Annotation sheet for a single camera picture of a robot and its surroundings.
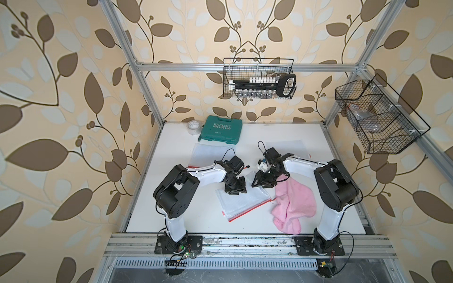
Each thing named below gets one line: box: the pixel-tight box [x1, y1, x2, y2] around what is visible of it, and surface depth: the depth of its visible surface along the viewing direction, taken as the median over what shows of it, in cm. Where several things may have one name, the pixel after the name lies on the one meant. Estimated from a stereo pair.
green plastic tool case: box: [198, 114, 244, 145], surface depth 114 cm
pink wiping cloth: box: [271, 175, 317, 235], surface depth 82 cm
